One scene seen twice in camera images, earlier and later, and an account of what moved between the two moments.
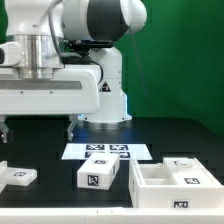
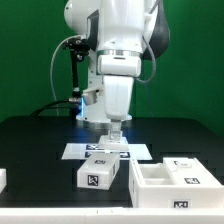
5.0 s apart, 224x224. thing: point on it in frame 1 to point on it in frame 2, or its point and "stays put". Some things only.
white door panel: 190,171 stays put
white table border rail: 110,215 stays put
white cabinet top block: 98,171 stays put
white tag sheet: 126,151 stays put
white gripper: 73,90 to 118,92
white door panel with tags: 15,176 to 105,144
